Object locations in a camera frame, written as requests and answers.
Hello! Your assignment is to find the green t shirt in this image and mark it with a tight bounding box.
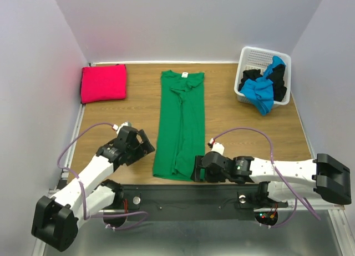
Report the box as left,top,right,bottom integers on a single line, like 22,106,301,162
153,70,205,181

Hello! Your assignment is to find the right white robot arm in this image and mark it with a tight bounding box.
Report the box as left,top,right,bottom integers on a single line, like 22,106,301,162
191,151,352,209

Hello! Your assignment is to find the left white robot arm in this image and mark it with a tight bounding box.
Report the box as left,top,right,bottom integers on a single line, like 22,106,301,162
31,122,155,252

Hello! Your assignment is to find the folded pink t shirt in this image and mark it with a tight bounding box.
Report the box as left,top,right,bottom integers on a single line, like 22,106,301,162
80,64,127,104

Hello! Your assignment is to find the blue t shirt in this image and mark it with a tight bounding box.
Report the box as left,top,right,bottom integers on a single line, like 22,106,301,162
240,56,285,116

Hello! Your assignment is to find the black t shirt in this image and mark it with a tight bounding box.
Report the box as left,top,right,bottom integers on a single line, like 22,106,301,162
238,64,287,102

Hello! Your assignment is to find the white plastic laundry basket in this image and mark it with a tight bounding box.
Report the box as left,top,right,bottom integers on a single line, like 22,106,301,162
234,46,292,108

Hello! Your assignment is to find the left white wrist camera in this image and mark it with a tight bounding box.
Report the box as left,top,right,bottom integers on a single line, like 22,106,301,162
112,121,131,133

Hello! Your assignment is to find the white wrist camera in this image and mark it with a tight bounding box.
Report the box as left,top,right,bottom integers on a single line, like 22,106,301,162
207,138,225,155
112,121,131,133

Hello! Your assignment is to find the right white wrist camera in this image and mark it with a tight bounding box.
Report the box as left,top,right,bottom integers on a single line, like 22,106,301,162
207,138,225,155

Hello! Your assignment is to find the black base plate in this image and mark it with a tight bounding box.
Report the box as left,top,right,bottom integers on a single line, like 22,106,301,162
102,184,289,222

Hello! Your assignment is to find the aluminium frame rail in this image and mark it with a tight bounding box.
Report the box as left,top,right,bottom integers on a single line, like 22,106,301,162
32,64,95,256

